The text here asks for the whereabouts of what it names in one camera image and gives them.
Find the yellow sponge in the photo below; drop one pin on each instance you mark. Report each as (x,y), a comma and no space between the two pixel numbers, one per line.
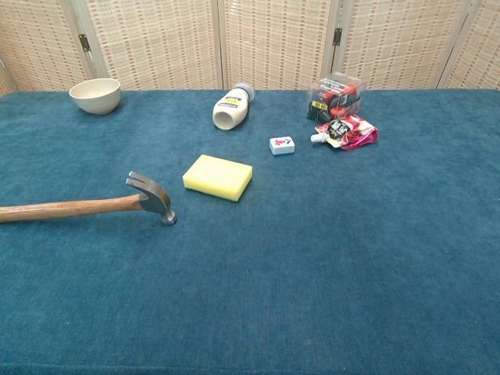
(217,177)

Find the white mahjong tile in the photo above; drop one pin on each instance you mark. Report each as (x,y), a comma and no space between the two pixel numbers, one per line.
(281,146)

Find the blue tablecloth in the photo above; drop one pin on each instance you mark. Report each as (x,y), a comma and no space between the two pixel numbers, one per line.
(250,254)

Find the white squeeze bottle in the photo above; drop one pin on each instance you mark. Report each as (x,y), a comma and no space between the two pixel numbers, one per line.
(230,109)

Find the red drink pouch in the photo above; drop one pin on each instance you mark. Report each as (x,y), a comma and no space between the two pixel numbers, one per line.
(345,133)

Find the clear plastic box red items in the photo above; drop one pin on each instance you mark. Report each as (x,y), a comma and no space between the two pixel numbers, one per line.
(336,99)

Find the woven folding screen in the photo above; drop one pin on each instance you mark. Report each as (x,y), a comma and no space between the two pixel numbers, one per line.
(250,43)

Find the cream ceramic bowl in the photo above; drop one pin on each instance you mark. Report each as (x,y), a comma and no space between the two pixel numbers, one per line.
(95,95)

